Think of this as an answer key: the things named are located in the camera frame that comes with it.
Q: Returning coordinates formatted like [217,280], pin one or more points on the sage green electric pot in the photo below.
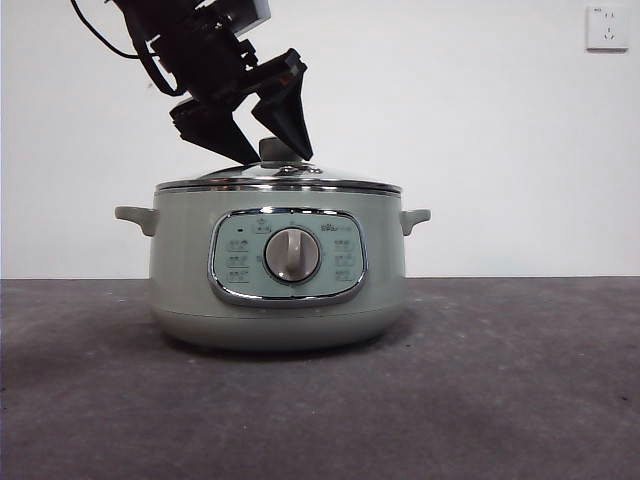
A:
[190,260]

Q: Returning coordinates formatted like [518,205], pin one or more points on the white wall socket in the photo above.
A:
[606,29]

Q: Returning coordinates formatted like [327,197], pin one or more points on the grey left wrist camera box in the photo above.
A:
[250,12]

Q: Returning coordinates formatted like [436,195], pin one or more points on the glass lid with green knob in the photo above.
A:
[272,175]

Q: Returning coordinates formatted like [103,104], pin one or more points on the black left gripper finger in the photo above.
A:
[215,127]
[292,115]

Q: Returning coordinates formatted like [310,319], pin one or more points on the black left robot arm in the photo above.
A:
[165,15]

